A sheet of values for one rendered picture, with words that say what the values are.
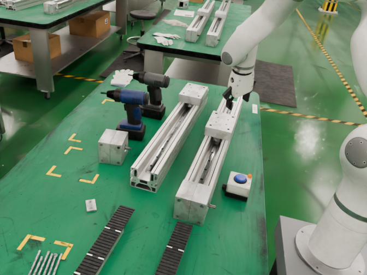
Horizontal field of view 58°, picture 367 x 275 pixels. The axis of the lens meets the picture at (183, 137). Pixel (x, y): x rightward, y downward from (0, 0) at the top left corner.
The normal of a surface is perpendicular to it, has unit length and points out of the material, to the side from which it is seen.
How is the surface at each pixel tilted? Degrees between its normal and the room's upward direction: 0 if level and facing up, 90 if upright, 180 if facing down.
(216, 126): 0
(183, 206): 90
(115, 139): 0
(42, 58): 90
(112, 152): 90
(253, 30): 62
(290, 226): 4
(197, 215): 90
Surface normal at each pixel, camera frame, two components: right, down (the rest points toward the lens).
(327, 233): -0.89, 0.09
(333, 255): -0.47, 0.40
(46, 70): -0.16, 0.51
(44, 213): 0.11, -0.84
